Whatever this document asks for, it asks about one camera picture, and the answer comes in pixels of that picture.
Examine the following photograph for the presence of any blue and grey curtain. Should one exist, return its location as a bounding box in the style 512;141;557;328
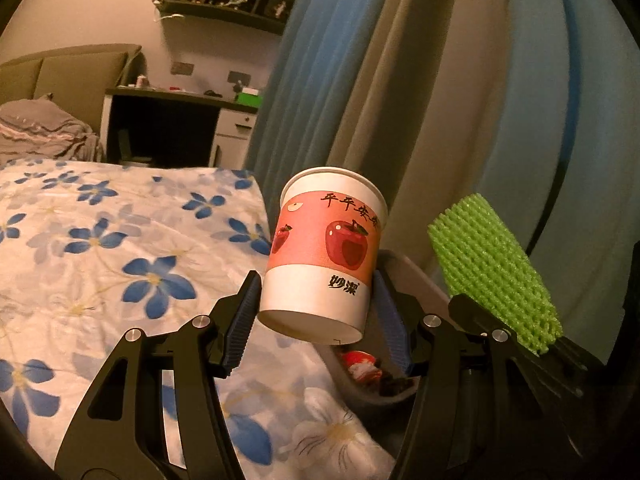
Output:
245;0;640;361

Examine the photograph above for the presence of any dark trash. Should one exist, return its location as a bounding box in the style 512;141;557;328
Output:
340;350;383;381

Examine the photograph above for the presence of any green foam net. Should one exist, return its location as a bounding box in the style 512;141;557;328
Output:
427;193;562;357

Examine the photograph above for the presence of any white apple print paper cup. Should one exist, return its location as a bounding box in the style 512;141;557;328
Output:
257;166;388;345

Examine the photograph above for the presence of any dark desk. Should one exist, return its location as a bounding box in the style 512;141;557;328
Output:
102;87;261;168

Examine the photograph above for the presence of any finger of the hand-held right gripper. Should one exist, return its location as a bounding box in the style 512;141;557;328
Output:
448;293;610;397

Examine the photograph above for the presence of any grey striped duvet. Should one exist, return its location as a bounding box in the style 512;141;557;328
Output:
0;94;103;163

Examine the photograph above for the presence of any grey plastic bin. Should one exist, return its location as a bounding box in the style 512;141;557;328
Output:
320;250;451;411

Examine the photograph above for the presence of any white drawer cabinet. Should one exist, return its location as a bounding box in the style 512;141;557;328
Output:
210;109;258;168

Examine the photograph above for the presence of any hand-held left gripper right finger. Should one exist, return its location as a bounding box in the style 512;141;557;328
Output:
372;269;568;480

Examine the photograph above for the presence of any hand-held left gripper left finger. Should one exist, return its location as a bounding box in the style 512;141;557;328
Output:
54;270;263;480

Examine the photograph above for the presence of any floral bed sheet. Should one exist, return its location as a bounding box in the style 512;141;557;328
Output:
0;157;396;480

